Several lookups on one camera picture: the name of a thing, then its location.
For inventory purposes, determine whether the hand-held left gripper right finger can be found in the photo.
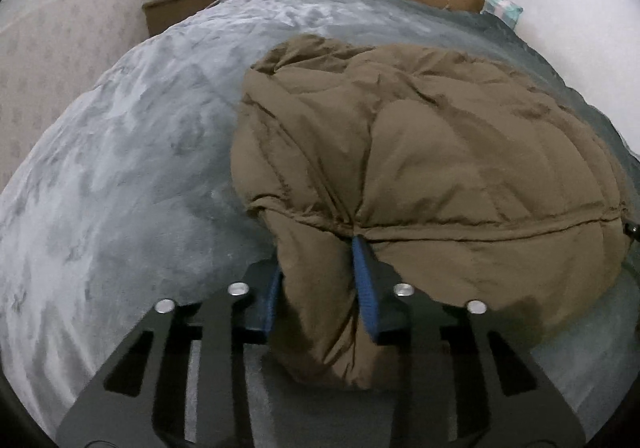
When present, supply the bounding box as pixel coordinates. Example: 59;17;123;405
350;234;586;448

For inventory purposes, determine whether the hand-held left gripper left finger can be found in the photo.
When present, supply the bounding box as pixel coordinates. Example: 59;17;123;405
55;260;284;448

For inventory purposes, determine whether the checkered teal pillow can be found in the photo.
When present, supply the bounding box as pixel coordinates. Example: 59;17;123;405
481;0;524;31

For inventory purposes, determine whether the brown puffer jacket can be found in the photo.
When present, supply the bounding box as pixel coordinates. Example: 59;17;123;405
231;34;632;391

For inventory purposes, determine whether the wooden nightstand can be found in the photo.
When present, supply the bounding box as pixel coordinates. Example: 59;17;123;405
142;0;242;38

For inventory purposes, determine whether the grey plush blanket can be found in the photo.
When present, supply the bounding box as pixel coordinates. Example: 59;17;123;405
0;0;640;448

